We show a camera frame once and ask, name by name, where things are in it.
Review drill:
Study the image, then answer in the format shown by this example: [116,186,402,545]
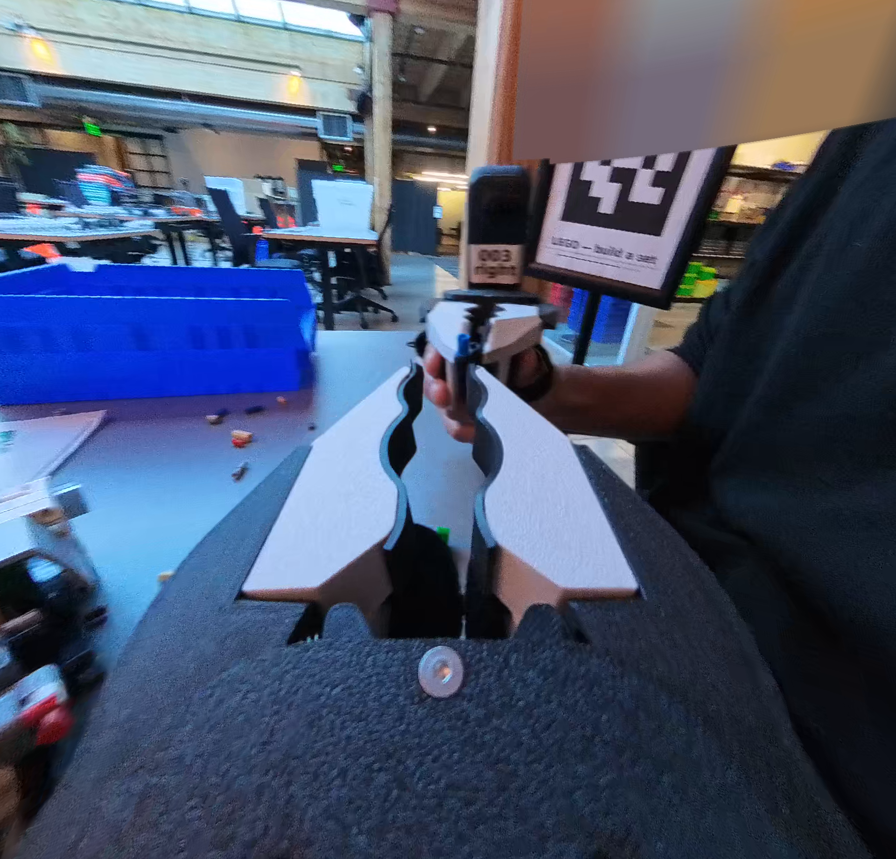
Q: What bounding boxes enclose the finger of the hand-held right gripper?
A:
[426,301,477,412]
[478,304,546,368]

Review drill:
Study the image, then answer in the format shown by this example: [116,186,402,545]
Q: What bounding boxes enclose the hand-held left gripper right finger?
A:
[466,365,641,634]

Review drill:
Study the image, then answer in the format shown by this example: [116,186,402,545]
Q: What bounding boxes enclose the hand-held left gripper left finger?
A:
[241,363,425,637]

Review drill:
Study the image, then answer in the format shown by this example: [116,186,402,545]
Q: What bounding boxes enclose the lego truck model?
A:
[0,477,112,832]

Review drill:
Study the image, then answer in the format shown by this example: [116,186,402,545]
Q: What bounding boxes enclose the person's right forearm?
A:
[546,348,701,447]

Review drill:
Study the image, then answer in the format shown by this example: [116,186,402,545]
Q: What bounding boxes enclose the person's right hand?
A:
[422,346,484,445]

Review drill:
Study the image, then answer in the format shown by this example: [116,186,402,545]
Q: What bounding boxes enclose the black framed sign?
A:
[526,146,737,366]

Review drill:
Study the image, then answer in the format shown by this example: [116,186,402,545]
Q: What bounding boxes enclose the wooden pillar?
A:
[364,0,396,258]
[465,0,526,174]

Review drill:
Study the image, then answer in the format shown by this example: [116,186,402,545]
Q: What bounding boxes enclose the white board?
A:
[311,180,375,233]

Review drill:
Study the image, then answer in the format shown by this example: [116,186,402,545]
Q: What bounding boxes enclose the black office chair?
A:
[206,187,256,268]

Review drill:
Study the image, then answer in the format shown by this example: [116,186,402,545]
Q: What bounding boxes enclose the blue plastic bin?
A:
[0,262,317,406]

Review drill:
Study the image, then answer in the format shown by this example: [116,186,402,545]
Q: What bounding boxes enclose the cluttered background desk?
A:
[0,211,165,268]

